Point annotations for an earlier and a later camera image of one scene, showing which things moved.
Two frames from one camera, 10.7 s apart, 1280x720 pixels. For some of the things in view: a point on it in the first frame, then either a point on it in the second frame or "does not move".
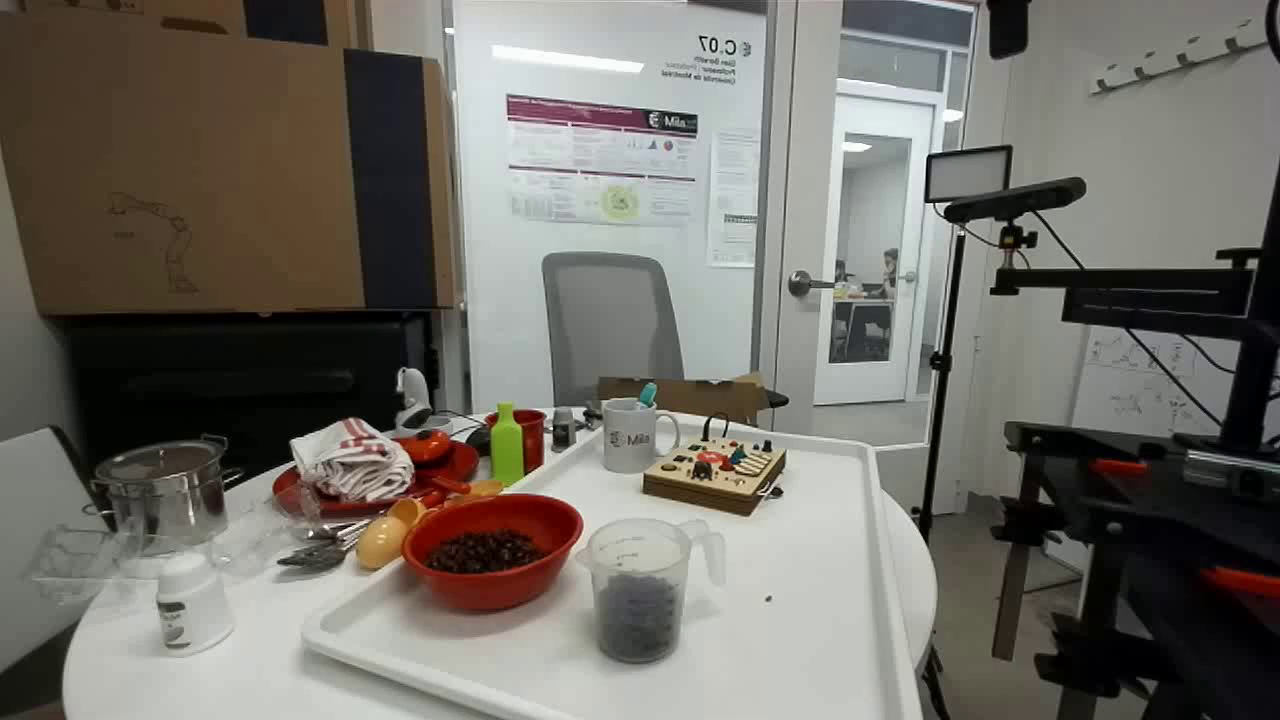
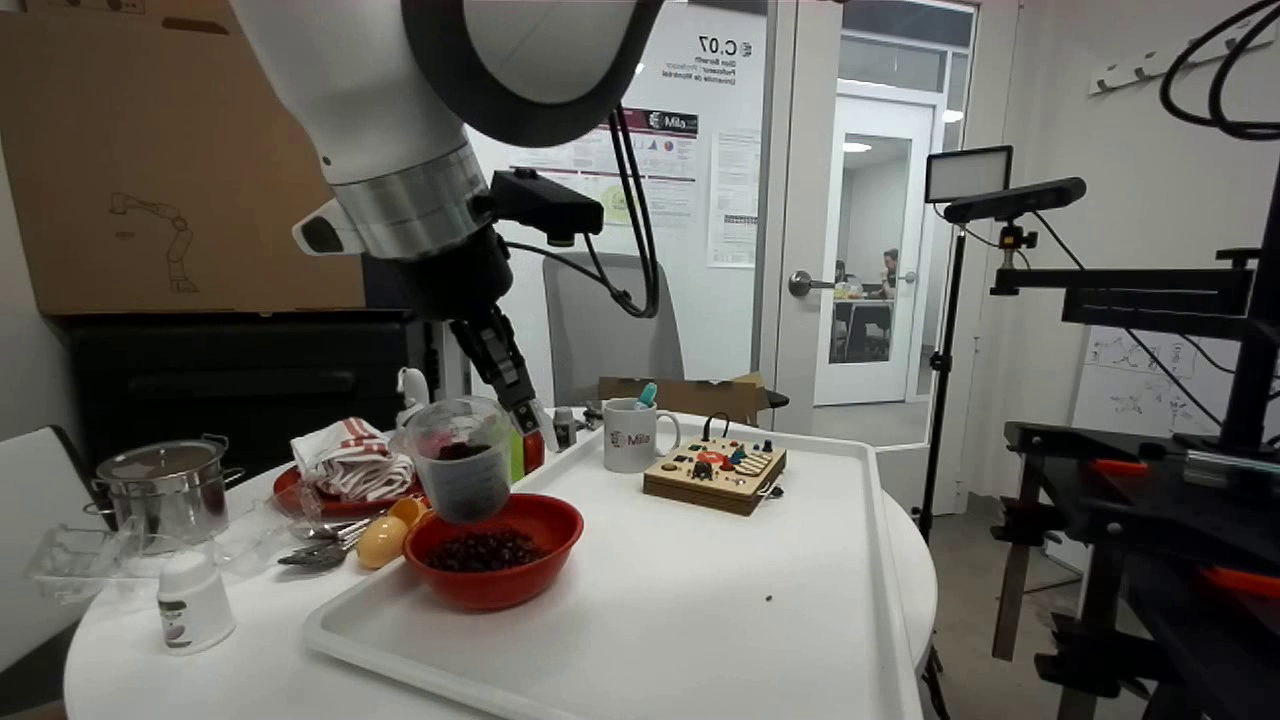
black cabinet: (239, 379) does not move
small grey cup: (567, 428) does not move
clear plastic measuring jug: (651, 577) -> (461, 453)
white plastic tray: (803, 624) does not move
